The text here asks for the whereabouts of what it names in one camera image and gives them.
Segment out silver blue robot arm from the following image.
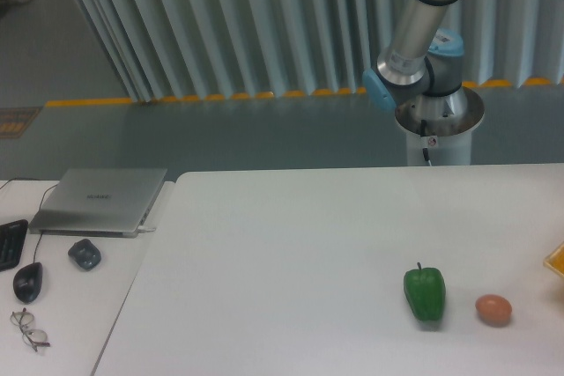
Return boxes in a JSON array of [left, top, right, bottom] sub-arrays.
[[362, 0, 457, 110]]

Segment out green bell pepper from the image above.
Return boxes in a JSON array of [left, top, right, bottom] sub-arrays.
[[403, 262, 446, 321]]

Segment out white USB plug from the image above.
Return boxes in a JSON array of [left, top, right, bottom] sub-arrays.
[[137, 225, 156, 233]]

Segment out corrugated white partition screen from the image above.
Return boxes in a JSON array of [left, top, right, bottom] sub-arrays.
[[76, 0, 563, 102]]

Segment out silver Huawei laptop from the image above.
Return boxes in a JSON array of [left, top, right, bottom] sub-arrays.
[[28, 168, 167, 238]]

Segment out black earbud case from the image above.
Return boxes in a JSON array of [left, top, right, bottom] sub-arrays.
[[68, 239, 102, 271]]

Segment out brown egg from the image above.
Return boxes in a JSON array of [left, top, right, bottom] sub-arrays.
[[475, 294, 513, 327]]

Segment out black keyboard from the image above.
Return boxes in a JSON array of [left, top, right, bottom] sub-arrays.
[[0, 219, 28, 271]]

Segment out black computer mouse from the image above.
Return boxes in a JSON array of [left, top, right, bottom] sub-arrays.
[[12, 262, 43, 304]]

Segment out yellow tray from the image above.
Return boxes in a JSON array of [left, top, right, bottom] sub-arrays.
[[543, 243, 564, 278]]

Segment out thin-framed eyeglasses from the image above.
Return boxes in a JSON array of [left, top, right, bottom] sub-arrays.
[[10, 308, 51, 352]]

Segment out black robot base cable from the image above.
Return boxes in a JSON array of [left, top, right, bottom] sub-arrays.
[[419, 118, 435, 167]]

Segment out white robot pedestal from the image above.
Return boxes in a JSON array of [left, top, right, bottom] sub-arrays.
[[395, 87, 485, 166]]

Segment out black mouse cable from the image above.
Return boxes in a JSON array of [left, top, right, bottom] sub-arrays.
[[0, 177, 61, 265]]

